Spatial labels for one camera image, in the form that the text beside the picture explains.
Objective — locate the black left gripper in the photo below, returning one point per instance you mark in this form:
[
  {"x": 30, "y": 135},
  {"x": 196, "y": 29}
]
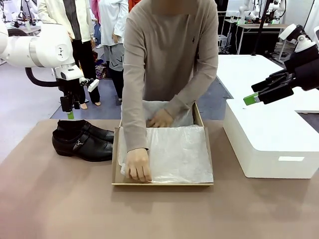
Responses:
[{"x": 71, "y": 89}]

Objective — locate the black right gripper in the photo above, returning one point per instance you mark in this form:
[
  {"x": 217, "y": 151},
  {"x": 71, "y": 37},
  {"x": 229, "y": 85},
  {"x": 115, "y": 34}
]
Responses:
[{"x": 306, "y": 69}]

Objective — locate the black leather shoe with buckle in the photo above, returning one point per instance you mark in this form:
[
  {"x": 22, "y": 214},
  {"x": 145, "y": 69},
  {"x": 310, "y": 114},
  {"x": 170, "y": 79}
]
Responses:
[{"x": 84, "y": 149}]

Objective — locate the white tissue paper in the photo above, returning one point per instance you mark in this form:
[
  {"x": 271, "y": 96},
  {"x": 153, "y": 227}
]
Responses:
[{"x": 179, "y": 154}]

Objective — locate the person's left forearm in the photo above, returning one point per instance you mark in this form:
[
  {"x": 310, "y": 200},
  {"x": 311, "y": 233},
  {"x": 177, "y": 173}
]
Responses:
[{"x": 187, "y": 99}]

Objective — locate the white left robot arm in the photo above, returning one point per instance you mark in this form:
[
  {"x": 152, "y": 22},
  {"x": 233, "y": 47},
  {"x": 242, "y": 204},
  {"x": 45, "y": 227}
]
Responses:
[{"x": 47, "y": 49}]

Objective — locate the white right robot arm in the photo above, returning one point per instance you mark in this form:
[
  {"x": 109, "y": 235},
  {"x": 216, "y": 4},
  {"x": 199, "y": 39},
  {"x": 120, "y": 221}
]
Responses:
[{"x": 305, "y": 43}]

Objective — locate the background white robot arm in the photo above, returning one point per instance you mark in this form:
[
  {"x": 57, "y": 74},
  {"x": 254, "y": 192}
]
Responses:
[
  {"x": 277, "y": 6},
  {"x": 245, "y": 8}
]

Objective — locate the person's right forearm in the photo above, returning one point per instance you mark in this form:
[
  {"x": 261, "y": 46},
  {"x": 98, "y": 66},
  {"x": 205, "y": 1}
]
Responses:
[{"x": 134, "y": 124}]

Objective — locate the brown cardboard shoe box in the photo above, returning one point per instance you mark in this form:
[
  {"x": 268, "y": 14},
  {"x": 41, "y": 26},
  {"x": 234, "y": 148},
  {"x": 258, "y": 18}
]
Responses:
[{"x": 202, "y": 119}]

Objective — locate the person's right hand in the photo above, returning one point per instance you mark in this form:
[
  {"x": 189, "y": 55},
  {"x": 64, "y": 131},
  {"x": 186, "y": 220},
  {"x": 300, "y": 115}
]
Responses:
[{"x": 138, "y": 165}]

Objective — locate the person's left hand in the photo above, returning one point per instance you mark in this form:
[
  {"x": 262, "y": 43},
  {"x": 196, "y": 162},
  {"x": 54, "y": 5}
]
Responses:
[{"x": 162, "y": 119}]

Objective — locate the large white table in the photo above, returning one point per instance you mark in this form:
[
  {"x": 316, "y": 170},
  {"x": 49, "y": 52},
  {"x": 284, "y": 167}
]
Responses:
[{"x": 244, "y": 72}]

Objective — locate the colourful patterned bag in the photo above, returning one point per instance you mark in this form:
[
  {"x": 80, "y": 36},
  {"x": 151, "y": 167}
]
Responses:
[{"x": 101, "y": 71}]

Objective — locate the background brown table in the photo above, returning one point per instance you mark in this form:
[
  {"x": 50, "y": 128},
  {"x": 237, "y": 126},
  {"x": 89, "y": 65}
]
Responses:
[{"x": 261, "y": 26}]

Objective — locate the black tripod pole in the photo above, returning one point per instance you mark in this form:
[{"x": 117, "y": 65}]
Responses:
[{"x": 261, "y": 25}]

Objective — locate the person in white shirt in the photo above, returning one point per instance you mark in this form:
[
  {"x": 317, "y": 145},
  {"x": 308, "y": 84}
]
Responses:
[{"x": 109, "y": 20}]

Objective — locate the person in cream jacket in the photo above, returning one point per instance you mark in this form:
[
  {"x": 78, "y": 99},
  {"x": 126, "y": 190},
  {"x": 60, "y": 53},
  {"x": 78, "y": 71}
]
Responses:
[{"x": 49, "y": 12}]

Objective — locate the person in pink top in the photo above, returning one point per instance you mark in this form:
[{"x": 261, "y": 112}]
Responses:
[{"x": 94, "y": 10}]

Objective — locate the person in beige sweater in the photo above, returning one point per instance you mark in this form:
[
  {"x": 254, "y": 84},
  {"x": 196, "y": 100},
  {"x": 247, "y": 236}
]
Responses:
[{"x": 164, "y": 49}]

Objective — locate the person in orange top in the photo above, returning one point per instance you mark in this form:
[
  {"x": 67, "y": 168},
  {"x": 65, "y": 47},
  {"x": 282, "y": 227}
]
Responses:
[{"x": 131, "y": 4}]

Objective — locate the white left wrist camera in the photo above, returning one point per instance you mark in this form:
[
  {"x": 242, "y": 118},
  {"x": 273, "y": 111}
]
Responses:
[{"x": 92, "y": 84}]

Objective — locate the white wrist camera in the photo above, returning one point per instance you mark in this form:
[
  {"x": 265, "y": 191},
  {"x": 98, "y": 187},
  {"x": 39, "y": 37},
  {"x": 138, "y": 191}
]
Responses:
[
  {"x": 287, "y": 32},
  {"x": 92, "y": 84}
]

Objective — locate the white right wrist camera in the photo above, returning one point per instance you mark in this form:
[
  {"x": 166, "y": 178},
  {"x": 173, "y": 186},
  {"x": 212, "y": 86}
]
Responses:
[{"x": 287, "y": 32}]

